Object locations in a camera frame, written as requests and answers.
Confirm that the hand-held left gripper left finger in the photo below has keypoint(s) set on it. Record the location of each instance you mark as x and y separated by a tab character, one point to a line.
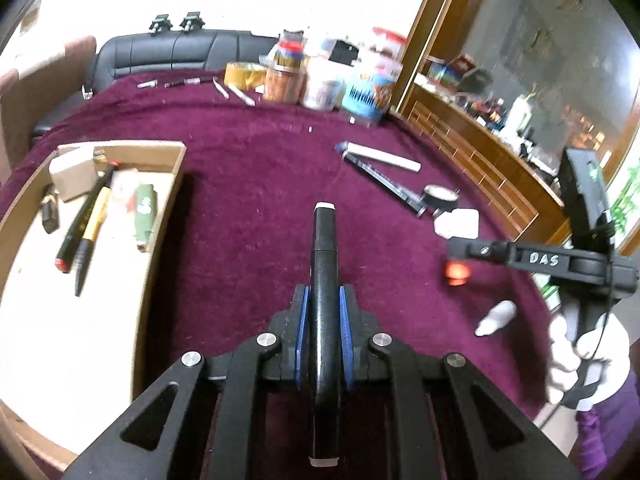
301	330

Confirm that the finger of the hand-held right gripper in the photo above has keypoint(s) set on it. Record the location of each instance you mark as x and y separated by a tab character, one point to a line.
500	252

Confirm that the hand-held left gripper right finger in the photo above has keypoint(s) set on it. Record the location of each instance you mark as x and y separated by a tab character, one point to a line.
347	330

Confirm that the black marker white end caps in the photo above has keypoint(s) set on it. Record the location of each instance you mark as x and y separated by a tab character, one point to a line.
325	310

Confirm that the orange bottle cap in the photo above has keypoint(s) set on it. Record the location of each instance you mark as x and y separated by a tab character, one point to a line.
457	272

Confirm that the white square pad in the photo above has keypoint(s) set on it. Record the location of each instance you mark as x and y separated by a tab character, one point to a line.
457	224

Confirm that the white plastic bottle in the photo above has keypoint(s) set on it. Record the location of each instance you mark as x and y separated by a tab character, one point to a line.
495	317

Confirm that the black tape roll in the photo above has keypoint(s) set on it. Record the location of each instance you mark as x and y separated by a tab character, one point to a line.
441	197

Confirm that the black marker grey end cap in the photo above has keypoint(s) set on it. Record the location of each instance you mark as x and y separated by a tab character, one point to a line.
385	182

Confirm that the green lighter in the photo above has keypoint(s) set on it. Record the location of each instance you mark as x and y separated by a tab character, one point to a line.
145	212

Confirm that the pink number candle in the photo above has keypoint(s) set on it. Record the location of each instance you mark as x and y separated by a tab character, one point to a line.
122	192

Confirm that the cardboard box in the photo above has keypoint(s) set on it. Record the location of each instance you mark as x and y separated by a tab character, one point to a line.
75	340

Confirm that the yellow and black pen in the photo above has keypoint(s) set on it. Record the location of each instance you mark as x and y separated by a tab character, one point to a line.
90	240

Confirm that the black marker red cap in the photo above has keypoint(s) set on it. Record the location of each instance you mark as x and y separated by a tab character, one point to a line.
82	220

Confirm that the small metal clip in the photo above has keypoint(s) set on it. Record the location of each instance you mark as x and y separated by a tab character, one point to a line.
100	155

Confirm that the white packet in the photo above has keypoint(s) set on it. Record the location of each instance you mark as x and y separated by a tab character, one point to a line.
75	177

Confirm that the person's right forearm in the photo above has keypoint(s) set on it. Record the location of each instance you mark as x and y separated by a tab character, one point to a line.
615	435

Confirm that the person's right hand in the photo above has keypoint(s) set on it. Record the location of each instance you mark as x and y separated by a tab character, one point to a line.
559	360

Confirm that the assorted small items pile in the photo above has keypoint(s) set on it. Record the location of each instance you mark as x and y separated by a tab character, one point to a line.
545	130

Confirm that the wooden sideboard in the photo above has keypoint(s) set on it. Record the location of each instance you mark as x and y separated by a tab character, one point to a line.
475	160

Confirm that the white mug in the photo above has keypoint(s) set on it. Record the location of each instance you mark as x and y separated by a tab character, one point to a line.
517	115

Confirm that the white tube blue cap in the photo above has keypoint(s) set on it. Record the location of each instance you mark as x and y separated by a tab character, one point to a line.
385	157

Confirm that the colourful box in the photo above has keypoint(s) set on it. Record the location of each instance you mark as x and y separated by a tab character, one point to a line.
452	67

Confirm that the clear jar blue label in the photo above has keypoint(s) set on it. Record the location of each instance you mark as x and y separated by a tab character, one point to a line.
372	85

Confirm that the white utility knife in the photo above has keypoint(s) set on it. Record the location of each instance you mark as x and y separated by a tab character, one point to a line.
220	87
241	95

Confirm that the white plastic tub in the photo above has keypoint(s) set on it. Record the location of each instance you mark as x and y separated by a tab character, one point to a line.
320	87

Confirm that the brown tin can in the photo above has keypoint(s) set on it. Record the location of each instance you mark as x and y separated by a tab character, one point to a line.
285	82

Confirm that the yellow tape roll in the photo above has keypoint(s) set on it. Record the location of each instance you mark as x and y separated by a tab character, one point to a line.
242	75

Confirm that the thin black pen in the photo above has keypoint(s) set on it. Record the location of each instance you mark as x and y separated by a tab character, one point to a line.
192	81

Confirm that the gold jar red blue lid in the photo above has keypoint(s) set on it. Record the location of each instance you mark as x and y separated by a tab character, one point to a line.
290	52

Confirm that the small metal tool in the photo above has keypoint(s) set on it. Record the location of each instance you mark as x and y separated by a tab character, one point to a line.
147	83

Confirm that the black leather sofa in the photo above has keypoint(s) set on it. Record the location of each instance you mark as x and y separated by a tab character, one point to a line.
165	52

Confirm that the black clamp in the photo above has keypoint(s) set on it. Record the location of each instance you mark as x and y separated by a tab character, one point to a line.
161	24
192	21

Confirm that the brown armchair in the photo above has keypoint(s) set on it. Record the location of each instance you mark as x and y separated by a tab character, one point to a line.
45	90

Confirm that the wooden door frame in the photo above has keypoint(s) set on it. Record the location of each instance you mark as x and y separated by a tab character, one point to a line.
430	25

